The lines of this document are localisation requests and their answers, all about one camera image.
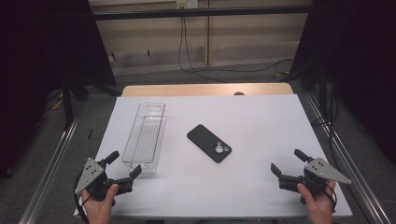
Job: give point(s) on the person's right hand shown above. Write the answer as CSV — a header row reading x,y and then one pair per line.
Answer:
x,y
319,208

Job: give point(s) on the black metal stand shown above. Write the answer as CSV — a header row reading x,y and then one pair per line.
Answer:
x,y
67,105

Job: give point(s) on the white wall socket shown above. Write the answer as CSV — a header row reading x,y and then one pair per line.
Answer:
x,y
186,3

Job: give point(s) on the metal floor rail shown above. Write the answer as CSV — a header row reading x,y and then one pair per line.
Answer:
x,y
351,168
46,177

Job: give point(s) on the black phone case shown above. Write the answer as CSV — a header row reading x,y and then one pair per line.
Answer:
x,y
205,140

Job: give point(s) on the dark curtain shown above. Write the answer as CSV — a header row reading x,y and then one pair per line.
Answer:
x,y
37,62
358,62

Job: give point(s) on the white table sheet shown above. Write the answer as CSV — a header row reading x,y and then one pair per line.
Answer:
x,y
249,186

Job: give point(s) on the clear plastic tray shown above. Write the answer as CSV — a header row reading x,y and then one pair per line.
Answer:
x,y
144,137

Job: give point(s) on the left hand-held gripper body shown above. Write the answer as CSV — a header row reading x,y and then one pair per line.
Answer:
x,y
93,179

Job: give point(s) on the person's left hand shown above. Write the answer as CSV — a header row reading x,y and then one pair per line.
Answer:
x,y
99,210

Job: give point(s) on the small black floor object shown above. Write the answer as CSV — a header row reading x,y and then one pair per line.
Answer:
x,y
90,134

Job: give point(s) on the black horizontal bar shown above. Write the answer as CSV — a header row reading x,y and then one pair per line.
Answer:
x,y
186,13

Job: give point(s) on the wooden table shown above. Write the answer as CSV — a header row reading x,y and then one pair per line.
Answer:
x,y
186,89

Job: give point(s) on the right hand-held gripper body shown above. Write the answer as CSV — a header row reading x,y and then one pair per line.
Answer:
x,y
320,169

